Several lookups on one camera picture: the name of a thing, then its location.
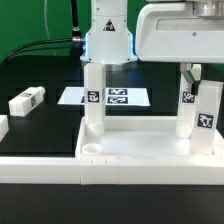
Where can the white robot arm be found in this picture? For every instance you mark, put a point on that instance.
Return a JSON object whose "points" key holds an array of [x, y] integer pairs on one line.
{"points": [[109, 41]]}

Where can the white marker plate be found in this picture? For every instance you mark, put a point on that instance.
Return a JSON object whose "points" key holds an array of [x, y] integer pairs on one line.
{"points": [[114, 96]]}

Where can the white left fence piece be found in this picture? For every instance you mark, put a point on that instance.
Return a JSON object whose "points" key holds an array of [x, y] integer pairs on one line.
{"points": [[3, 126]]}

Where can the white front fence wall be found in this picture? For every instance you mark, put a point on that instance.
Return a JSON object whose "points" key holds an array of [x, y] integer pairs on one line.
{"points": [[115, 171]]}

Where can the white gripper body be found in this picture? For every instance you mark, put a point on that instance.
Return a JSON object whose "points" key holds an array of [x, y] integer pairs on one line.
{"points": [[187, 31]]}

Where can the black vertical cable connector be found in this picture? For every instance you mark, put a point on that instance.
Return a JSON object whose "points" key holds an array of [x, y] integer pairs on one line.
{"points": [[75, 22]]}

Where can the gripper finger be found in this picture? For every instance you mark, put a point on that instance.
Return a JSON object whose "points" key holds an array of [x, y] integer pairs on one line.
{"points": [[192, 83]]}

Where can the white desk top tray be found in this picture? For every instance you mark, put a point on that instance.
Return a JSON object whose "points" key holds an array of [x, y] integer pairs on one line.
{"points": [[144, 137]]}

